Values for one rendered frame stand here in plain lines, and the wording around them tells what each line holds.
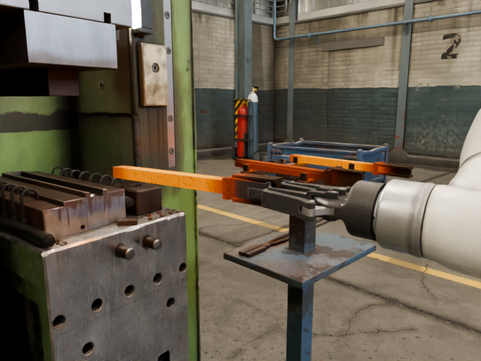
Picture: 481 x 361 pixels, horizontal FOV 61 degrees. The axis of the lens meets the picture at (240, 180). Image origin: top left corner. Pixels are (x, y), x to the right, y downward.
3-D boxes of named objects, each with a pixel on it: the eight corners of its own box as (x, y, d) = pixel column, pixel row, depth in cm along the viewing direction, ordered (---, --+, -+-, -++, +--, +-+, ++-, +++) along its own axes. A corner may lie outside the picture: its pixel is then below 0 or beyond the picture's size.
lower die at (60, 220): (126, 220, 100) (124, 185, 98) (45, 241, 85) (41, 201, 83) (40, 195, 125) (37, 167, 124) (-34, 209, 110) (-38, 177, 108)
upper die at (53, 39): (117, 69, 93) (115, 24, 91) (28, 62, 78) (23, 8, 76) (28, 75, 119) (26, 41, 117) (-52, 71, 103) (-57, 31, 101)
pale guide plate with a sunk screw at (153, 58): (168, 105, 122) (167, 45, 119) (144, 105, 115) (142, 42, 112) (164, 105, 124) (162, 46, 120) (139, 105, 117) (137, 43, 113)
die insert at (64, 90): (79, 96, 98) (78, 69, 96) (49, 95, 92) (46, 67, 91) (21, 97, 116) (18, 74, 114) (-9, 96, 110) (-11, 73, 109)
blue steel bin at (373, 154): (386, 204, 483) (390, 143, 470) (358, 219, 423) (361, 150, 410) (299, 190, 558) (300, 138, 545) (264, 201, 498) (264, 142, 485)
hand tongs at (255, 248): (335, 214, 168) (335, 211, 168) (344, 215, 165) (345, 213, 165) (238, 254, 124) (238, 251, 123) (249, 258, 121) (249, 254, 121)
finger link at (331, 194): (338, 219, 56) (334, 222, 55) (267, 207, 62) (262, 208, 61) (340, 190, 55) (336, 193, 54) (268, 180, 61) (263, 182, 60)
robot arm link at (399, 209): (436, 247, 54) (390, 237, 57) (444, 178, 52) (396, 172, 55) (416, 268, 47) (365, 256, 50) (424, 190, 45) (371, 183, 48)
